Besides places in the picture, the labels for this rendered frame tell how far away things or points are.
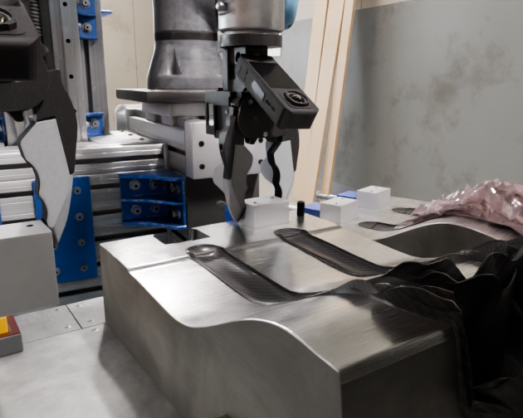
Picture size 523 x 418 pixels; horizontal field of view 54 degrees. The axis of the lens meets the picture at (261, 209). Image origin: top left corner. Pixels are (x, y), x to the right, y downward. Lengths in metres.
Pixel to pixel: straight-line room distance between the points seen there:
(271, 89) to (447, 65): 3.29
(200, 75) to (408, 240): 0.48
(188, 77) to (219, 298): 0.57
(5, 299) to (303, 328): 0.21
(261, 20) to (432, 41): 3.36
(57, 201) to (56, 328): 0.24
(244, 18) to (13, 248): 0.35
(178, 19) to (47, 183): 0.61
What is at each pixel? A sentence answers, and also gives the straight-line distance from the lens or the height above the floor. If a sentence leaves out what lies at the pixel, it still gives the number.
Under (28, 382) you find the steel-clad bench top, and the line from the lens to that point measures 0.52.
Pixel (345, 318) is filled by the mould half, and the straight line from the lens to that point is 0.28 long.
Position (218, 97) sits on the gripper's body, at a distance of 0.62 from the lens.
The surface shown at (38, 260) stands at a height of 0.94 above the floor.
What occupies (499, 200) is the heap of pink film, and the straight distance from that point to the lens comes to 0.67.
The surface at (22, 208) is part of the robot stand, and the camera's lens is 0.90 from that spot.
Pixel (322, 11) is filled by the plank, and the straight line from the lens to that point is 4.60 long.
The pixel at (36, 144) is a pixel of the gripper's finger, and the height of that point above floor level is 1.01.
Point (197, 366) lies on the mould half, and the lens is 0.38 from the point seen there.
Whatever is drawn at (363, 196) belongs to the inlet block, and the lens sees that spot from 0.85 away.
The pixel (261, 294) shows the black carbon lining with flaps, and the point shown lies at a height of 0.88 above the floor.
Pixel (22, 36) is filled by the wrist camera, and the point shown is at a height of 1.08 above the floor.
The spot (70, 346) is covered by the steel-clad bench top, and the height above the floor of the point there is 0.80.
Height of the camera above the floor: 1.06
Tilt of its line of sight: 14 degrees down
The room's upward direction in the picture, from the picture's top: straight up
